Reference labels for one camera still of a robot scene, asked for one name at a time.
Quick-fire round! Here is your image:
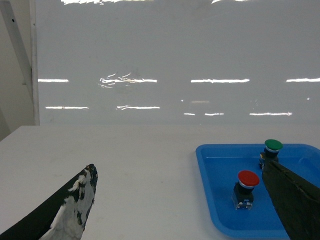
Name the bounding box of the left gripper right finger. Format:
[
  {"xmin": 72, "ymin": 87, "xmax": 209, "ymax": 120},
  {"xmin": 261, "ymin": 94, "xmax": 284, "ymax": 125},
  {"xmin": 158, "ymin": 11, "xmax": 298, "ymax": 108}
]
[{"xmin": 262, "ymin": 161, "xmax": 320, "ymax": 240}]

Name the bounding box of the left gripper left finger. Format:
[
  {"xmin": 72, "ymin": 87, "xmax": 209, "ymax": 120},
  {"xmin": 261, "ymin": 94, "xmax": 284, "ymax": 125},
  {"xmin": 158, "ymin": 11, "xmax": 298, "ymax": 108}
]
[{"xmin": 0, "ymin": 163, "xmax": 98, "ymax": 240}]

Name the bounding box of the red mushroom push button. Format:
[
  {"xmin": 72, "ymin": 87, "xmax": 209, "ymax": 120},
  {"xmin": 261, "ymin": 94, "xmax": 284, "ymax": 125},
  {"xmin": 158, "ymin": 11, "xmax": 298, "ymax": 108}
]
[{"xmin": 232, "ymin": 170, "xmax": 260, "ymax": 210}]

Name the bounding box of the green mushroom push button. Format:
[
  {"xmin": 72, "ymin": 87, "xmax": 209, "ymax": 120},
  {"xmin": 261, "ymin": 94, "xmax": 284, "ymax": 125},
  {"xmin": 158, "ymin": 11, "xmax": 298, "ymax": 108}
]
[{"xmin": 259, "ymin": 139, "xmax": 283, "ymax": 170}]

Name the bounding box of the blue plastic tray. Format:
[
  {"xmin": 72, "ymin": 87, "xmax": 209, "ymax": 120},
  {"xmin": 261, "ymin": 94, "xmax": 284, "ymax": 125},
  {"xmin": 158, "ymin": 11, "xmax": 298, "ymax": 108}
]
[{"xmin": 196, "ymin": 144, "xmax": 320, "ymax": 240}]

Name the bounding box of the white board frame post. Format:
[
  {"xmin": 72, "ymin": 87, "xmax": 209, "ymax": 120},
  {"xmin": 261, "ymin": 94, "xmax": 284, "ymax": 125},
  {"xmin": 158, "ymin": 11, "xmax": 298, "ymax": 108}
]
[{"xmin": 0, "ymin": 0, "xmax": 35, "ymax": 139}]

